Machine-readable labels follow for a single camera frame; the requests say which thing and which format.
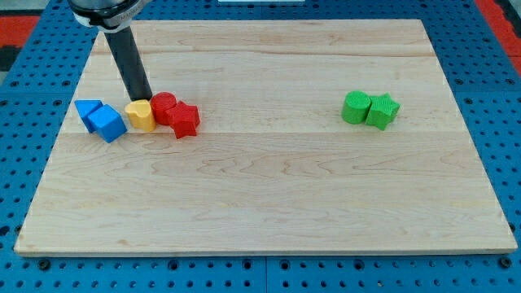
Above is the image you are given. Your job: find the red cylinder block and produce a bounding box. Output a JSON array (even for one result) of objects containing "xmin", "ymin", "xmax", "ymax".
[{"xmin": 150, "ymin": 92, "xmax": 177, "ymax": 125}]

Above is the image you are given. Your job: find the wooden board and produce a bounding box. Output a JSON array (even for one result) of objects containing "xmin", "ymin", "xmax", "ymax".
[{"xmin": 15, "ymin": 20, "xmax": 517, "ymax": 257}]

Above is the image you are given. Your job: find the green cylinder block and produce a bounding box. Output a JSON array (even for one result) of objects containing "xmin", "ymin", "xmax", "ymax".
[{"xmin": 341, "ymin": 91, "xmax": 371, "ymax": 125}]

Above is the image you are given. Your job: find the green star block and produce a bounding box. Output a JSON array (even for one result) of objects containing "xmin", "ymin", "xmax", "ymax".
[{"xmin": 366, "ymin": 94, "xmax": 401, "ymax": 131}]

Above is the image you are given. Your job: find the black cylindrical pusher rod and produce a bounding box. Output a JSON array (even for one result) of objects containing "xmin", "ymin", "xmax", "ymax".
[{"xmin": 104, "ymin": 27, "xmax": 152, "ymax": 101}]

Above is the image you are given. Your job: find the yellow heart block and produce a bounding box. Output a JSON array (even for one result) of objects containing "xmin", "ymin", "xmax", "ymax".
[{"xmin": 125, "ymin": 99, "xmax": 156, "ymax": 132}]

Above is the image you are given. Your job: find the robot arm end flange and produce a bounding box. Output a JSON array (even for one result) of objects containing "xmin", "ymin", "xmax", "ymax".
[{"xmin": 68, "ymin": 0, "xmax": 151, "ymax": 33}]

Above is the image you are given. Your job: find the red star block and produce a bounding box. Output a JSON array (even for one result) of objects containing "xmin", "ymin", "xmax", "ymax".
[{"xmin": 166, "ymin": 101, "xmax": 200, "ymax": 139}]

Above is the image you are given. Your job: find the blue cube block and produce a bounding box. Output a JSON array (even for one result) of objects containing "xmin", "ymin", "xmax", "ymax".
[{"xmin": 87, "ymin": 104, "xmax": 127, "ymax": 143}]

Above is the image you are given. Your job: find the blue triangle block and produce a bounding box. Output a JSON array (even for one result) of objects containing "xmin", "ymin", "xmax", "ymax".
[{"xmin": 74, "ymin": 99, "xmax": 103, "ymax": 133}]

